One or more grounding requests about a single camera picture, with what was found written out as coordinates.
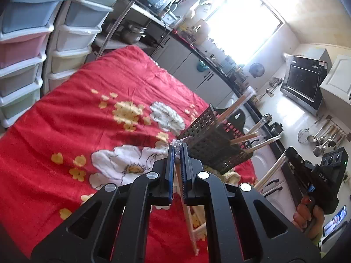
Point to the chopstick pair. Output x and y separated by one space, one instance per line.
271 171
192 232

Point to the green plastic utensil basket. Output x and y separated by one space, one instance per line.
216 145

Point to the small black fan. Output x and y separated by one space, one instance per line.
257 70

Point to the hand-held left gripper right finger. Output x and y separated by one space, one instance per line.
186 180

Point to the group of chopsticks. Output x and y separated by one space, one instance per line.
235 104

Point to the phone with lit screen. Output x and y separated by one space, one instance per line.
334 222

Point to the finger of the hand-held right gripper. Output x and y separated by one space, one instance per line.
292 154

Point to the row of hanging kitchen utensils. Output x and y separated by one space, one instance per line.
326 139

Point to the white lower kitchen cabinets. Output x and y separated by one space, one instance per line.
189 68

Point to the black kitchen countertop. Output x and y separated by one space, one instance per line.
214 64

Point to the translucent plastic jug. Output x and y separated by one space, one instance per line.
201 31

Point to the person's right hand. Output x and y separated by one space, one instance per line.
304 213

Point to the pastel drawer tower green top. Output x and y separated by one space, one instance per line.
74 16

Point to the pastel drawer tower beige top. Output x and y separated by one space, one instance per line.
22 46

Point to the steel teapot with lid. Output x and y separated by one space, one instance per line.
275 128

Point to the steel cooking pot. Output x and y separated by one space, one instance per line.
133 34

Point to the kitchen window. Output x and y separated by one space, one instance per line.
244 24

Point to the white upper kitchen cabinets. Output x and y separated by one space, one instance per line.
337 82

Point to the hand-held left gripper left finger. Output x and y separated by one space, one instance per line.
169 180

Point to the red floral blanket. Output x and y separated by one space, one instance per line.
82 120

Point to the metal rack table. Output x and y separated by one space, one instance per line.
129 11

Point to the black range hood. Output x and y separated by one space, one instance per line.
301 82

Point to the white kitchen cabinets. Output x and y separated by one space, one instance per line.
337 82
189 68

